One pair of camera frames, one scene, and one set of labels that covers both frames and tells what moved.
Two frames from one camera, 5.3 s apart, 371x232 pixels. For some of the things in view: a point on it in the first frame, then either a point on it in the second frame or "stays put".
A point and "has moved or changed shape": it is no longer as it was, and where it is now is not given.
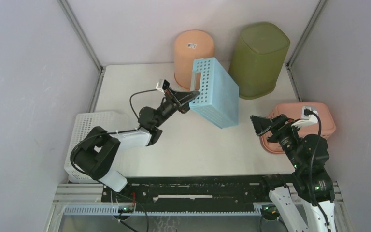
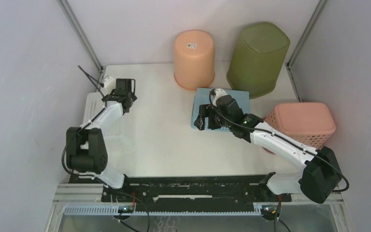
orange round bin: x=189 y=45 stays put
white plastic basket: x=111 y=122 has moved or changed shape
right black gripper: x=281 y=124 → x=206 y=110
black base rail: x=192 y=190 stays put
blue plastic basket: x=218 y=99 → x=202 y=96
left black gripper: x=179 y=101 → x=112 y=94
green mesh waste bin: x=256 y=60 stays put
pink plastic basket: x=293 y=111 stays put
